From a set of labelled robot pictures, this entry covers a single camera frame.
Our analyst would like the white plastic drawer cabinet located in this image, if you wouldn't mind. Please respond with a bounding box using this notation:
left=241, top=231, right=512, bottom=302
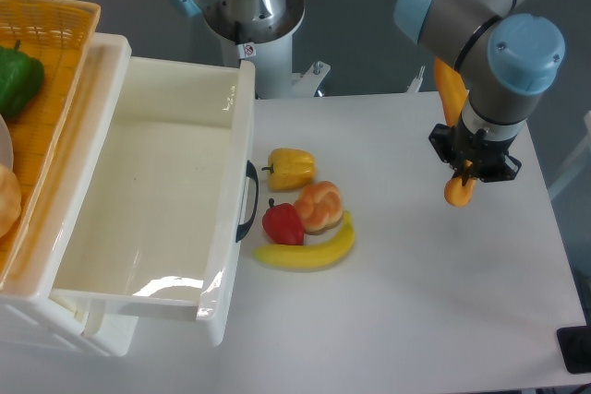
left=1, top=33, right=138, bottom=356

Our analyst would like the orange woven basket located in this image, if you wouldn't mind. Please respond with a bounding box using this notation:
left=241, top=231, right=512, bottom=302
left=1, top=0, right=101, bottom=281

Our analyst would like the open upper white drawer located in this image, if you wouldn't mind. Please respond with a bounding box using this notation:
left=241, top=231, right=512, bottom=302
left=52, top=57, right=258, bottom=346

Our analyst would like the green bell pepper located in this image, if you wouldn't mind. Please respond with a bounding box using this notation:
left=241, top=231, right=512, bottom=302
left=1, top=40, right=44, bottom=120

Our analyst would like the round braided bread roll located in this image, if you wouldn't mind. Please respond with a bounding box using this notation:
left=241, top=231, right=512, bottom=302
left=294, top=181, right=344, bottom=234

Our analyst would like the white plate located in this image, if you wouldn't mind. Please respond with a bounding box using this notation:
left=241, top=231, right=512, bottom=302
left=0, top=116, right=14, bottom=170

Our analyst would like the long orange bread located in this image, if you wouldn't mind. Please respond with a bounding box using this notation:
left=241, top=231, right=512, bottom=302
left=433, top=58, right=476, bottom=208

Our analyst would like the yellow banana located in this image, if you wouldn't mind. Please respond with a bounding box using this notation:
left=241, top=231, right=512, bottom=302
left=252, top=210, right=356, bottom=271

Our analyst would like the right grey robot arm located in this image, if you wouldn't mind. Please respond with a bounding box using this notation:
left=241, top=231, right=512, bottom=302
left=393, top=0, right=565, bottom=183

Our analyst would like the round bread in basket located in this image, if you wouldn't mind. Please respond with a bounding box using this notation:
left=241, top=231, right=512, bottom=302
left=0, top=164, right=22, bottom=236

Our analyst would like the red bell pepper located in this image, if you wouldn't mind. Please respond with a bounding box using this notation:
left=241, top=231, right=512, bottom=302
left=262, top=198, right=305, bottom=245

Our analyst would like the yellow bell pepper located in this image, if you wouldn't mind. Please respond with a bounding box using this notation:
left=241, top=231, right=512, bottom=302
left=261, top=148, right=316, bottom=192

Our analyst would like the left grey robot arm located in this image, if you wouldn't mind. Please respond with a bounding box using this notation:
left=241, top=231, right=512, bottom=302
left=169, top=0, right=305, bottom=99

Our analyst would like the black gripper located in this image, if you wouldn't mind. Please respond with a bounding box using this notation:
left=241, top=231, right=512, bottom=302
left=428, top=122, right=522, bottom=186

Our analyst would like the black device at table edge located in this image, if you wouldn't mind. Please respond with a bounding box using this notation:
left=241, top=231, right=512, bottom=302
left=556, top=326, right=590, bottom=374

